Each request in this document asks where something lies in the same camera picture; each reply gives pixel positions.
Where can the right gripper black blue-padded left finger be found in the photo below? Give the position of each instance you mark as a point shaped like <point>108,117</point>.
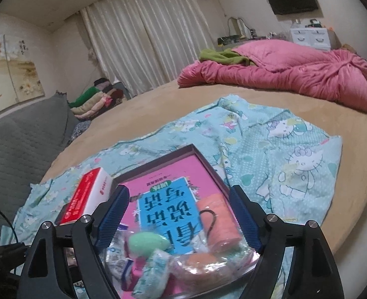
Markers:
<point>46,273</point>

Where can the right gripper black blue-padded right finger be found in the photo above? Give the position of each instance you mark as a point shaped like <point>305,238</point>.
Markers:
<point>313,271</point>

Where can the clear plastic snack bag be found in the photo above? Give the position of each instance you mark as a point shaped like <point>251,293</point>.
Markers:
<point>126,269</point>

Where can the orange towel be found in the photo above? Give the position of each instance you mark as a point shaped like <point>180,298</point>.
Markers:
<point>218,223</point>

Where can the green egg sponge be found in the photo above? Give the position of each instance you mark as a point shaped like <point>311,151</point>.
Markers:
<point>144,243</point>

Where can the blue patterned tissue pack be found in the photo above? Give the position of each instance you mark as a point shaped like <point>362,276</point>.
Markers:
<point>155,275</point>

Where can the orange round sponge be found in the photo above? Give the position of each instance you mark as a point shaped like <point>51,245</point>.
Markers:
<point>193,267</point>

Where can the red and white carton box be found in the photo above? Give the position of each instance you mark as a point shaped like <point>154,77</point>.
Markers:
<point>94,188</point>

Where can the tan bed sheet mattress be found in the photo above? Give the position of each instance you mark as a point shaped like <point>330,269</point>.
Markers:
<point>151,110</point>

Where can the light blue cartoon blanket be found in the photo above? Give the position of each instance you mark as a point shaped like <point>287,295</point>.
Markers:
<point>282,162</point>

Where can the grey quilted sofa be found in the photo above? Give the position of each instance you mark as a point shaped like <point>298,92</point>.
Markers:
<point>30,140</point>

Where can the dark-framed pink box tray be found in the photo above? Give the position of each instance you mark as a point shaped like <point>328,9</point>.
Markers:
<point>178,237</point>

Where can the pink and blue picture book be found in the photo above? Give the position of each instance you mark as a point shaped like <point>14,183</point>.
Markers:
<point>163,199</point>

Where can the stack of folded clothes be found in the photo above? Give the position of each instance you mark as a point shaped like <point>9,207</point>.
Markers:
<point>99,98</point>

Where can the pink quilted duvet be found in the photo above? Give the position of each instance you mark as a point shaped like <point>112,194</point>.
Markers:
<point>339,76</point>

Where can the green cloth on bed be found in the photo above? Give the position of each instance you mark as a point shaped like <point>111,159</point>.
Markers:
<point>226,57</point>

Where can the white drawer cabinet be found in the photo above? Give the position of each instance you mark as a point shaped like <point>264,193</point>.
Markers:
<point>317,38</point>

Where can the white pleated curtain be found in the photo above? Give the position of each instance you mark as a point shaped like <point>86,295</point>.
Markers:
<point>146,43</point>

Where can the landscape wall painting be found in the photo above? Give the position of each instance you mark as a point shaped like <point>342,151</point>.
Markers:
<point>19,80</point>

